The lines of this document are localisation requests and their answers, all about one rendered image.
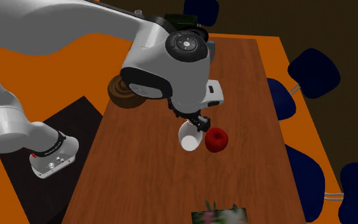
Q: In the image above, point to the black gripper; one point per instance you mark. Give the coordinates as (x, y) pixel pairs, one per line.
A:
(178, 112)

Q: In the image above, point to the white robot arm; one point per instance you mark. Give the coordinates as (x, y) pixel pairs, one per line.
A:
(163, 77)

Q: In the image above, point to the red apple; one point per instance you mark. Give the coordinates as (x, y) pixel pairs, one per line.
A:
(216, 140)

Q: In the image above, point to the white cup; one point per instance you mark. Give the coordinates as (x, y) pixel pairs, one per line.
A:
(190, 141)

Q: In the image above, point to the brown wooden table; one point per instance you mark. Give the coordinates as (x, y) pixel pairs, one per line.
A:
(154, 173)

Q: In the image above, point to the grey blue object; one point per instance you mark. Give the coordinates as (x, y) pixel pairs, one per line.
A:
(212, 51)

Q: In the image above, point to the brown wooden bowl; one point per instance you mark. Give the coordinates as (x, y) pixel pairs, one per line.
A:
(121, 96)

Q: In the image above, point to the dark green box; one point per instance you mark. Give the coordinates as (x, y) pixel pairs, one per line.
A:
(181, 20)

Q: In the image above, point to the dark blue chair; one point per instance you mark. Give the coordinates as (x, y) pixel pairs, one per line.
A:
(313, 73)
(202, 11)
(309, 183)

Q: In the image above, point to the black robot stand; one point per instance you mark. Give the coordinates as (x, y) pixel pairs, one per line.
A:
(73, 118)

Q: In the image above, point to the orange rug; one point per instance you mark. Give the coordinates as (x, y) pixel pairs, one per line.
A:
(57, 71)

